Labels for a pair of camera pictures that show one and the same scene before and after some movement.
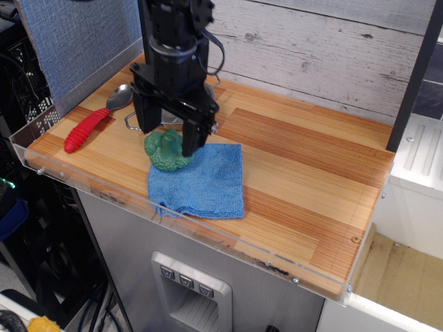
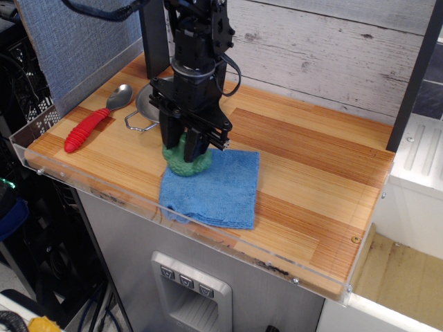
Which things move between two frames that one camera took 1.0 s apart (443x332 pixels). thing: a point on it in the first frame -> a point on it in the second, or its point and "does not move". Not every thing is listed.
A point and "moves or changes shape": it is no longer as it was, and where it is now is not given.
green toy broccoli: [165, 149] -> [176, 160]
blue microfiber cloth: [211, 185] moves or changes shape
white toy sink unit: [398, 286] does not move
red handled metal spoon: [119, 97] does not move
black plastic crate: [26, 105] does not move
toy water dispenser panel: [190, 300] does not move
